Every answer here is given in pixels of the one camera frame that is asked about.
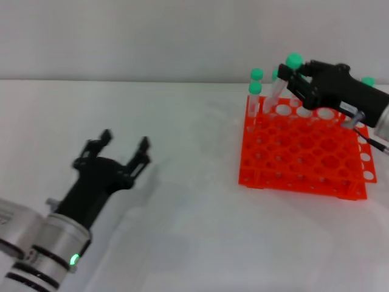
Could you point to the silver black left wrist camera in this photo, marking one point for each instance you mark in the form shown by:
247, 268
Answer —
15, 219

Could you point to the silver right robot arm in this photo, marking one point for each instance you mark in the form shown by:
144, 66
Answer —
383, 124

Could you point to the orange test tube rack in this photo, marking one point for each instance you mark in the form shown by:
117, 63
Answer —
304, 152

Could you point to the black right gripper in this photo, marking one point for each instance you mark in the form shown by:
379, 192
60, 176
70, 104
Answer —
337, 85

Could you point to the green-capped clear test tube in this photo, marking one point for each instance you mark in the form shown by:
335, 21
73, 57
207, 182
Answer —
368, 81
255, 88
293, 61
275, 75
257, 74

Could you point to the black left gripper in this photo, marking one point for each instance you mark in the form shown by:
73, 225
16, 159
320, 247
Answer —
91, 185

